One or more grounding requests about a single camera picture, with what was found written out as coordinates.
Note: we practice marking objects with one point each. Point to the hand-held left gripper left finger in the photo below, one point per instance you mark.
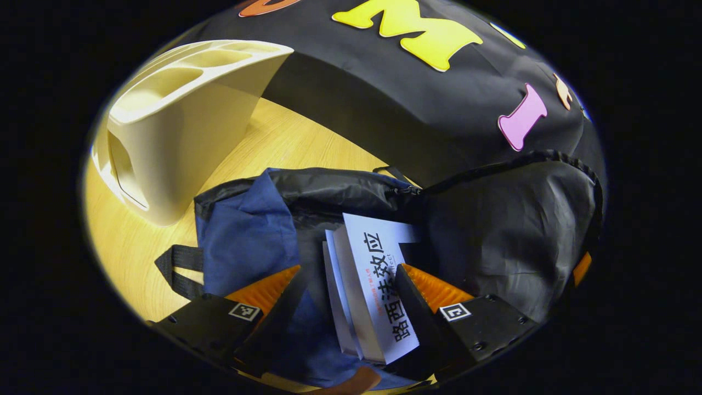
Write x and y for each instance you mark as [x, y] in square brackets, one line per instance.
[274, 318]

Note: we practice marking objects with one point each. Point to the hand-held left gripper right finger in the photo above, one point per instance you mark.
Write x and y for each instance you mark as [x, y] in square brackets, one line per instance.
[422, 323]

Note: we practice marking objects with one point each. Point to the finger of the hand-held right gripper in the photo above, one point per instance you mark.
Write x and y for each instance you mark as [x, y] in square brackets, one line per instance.
[582, 269]

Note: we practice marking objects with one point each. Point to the white book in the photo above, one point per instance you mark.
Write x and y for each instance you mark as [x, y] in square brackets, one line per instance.
[335, 296]

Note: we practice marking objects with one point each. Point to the grey-blue book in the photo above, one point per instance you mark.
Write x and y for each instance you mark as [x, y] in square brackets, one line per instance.
[378, 274]

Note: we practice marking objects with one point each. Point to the blue schoolbag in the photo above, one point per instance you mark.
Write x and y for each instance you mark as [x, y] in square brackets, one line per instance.
[247, 236]

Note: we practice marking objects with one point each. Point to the white plastic bookshelf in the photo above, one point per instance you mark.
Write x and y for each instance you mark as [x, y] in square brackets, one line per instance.
[181, 137]

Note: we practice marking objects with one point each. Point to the black backdrop cloth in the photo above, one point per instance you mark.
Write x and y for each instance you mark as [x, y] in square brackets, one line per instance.
[384, 93]

